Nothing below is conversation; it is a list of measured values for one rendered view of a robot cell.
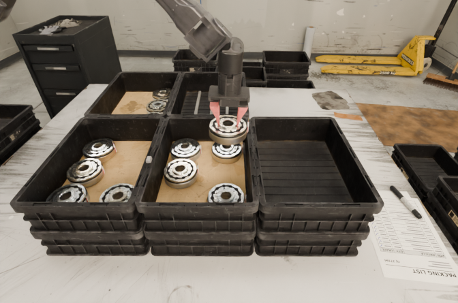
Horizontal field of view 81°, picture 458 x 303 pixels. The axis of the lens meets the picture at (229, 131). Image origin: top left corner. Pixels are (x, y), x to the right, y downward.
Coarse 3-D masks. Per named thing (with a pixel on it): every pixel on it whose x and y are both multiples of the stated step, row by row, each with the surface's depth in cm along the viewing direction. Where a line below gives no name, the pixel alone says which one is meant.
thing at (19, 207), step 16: (160, 128) 90; (64, 144) 83; (48, 160) 77; (144, 160) 77; (32, 176) 71; (16, 208) 64; (32, 208) 64; (48, 208) 64; (64, 208) 64; (80, 208) 64; (96, 208) 64; (112, 208) 64; (128, 208) 64
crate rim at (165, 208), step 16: (160, 144) 83; (144, 176) 71; (144, 192) 68; (256, 192) 67; (144, 208) 64; (160, 208) 64; (176, 208) 64; (192, 208) 64; (208, 208) 63; (224, 208) 63; (240, 208) 63; (256, 208) 64
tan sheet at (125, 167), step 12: (120, 144) 98; (132, 144) 98; (144, 144) 98; (120, 156) 93; (132, 156) 93; (144, 156) 93; (108, 168) 88; (120, 168) 88; (132, 168) 88; (108, 180) 84; (120, 180) 84; (132, 180) 84; (96, 192) 80
